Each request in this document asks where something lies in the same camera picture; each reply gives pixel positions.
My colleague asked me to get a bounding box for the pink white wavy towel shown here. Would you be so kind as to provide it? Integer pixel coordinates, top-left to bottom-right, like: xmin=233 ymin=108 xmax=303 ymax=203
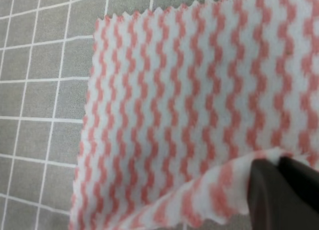
xmin=69 ymin=0 xmax=319 ymax=230

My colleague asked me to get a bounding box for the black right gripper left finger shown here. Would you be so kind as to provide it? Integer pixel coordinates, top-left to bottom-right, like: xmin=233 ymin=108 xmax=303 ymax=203
xmin=247 ymin=159 xmax=319 ymax=230

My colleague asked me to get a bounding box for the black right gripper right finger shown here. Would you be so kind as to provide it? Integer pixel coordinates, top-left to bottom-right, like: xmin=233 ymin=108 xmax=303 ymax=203
xmin=278 ymin=157 xmax=319 ymax=213

